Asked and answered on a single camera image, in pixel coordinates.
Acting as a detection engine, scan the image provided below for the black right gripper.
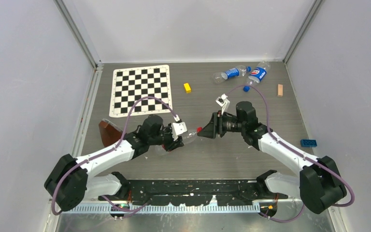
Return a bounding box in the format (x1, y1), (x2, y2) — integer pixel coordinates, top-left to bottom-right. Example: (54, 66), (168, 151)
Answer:
(198, 111), (246, 139)

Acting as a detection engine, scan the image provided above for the clear bottle red label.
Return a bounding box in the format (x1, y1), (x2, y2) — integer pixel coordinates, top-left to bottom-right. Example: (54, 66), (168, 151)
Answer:
(155, 128), (197, 156)

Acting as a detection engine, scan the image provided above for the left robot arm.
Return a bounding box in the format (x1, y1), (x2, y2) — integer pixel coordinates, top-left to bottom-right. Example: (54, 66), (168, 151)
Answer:
(44, 115), (187, 215)

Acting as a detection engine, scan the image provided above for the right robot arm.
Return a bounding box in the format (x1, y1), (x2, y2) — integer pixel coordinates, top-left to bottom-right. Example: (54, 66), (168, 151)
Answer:
(198, 101), (347, 214)

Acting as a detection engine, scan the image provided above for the clear bottle blue label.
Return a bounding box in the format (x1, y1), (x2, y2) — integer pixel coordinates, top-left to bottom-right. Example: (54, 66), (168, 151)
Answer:
(213, 65), (252, 84)

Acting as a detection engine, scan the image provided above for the pepsi bottle blue cap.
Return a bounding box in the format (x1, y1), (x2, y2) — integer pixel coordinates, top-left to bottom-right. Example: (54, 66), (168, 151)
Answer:
(243, 61), (271, 92)

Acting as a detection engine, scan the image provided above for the yellow wooden block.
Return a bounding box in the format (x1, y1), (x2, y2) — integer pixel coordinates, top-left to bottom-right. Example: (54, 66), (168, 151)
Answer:
(184, 83), (192, 93)

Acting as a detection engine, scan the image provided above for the brown wooden metronome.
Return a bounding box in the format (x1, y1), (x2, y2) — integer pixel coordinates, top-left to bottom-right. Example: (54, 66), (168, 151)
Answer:
(98, 118), (123, 147)

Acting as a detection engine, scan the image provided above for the black white chessboard mat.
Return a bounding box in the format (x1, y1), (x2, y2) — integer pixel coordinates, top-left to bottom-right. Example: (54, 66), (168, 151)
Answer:
(109, 65), (173, 118)

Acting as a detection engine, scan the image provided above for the tan wooden block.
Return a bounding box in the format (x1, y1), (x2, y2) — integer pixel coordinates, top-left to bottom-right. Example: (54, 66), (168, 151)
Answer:
(277, 84), (284, 97)

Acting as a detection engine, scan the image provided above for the blue lego brick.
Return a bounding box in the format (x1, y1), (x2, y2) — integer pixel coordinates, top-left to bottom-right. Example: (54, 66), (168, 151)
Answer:
(300, 139), (317, 147)

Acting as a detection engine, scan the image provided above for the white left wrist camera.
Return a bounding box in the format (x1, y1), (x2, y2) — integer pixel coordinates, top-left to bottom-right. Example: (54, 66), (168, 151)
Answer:
(171, 122), (187, 141)

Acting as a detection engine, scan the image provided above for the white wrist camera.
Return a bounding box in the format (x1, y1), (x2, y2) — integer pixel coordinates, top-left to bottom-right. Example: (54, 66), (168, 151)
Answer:
(215, 94), (230, 115)
(171, 122), (187, 141)

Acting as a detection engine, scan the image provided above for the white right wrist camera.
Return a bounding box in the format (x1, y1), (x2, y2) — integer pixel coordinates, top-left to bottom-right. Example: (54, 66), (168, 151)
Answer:
(215, 94), (230, 115)

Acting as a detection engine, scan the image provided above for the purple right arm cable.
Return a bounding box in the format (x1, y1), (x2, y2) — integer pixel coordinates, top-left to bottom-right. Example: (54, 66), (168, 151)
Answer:
(225, 84), (356, 223)

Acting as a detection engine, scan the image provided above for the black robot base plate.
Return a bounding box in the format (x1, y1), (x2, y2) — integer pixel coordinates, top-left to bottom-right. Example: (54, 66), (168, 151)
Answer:
(108, 179), (288, 206)

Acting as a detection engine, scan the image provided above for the slotted aluminium rail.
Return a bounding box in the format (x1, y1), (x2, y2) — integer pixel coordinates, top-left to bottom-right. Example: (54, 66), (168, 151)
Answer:
(60, 200), (297, 215)

